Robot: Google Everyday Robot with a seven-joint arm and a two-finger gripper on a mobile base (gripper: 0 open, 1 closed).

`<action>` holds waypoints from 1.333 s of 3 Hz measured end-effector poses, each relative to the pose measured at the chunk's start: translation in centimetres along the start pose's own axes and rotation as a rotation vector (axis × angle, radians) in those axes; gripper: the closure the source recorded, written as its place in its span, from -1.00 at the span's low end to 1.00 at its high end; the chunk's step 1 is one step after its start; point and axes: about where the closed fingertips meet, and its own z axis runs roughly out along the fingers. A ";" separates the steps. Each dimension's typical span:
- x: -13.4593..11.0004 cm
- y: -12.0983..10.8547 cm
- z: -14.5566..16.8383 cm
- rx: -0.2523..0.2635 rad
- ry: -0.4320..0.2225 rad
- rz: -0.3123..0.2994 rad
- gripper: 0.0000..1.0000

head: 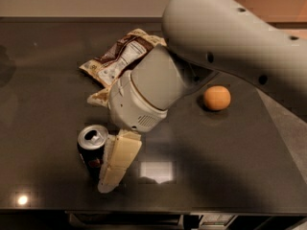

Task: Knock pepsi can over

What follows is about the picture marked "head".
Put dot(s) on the blue pepsi can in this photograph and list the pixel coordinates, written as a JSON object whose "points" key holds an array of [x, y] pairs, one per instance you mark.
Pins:
{"points": [[91, 146]]}

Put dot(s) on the dark shelf under table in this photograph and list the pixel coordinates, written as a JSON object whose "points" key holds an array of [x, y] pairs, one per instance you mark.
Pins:
{"points": [[196, 221]]}

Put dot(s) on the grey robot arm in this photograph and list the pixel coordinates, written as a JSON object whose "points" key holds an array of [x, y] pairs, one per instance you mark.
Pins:
{"points": [[202, 39]]}

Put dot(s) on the orange round fruit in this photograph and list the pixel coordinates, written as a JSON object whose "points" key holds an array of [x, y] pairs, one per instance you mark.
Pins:
{"points": [[216, 98]]}

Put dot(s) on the brown white snack bag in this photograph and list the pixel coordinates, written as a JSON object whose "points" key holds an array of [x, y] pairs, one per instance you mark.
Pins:
{"points": [[120, 56]]}

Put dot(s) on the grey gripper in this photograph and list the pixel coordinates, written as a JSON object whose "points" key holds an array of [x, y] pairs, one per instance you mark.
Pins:
{"points": [[129, 103]]}

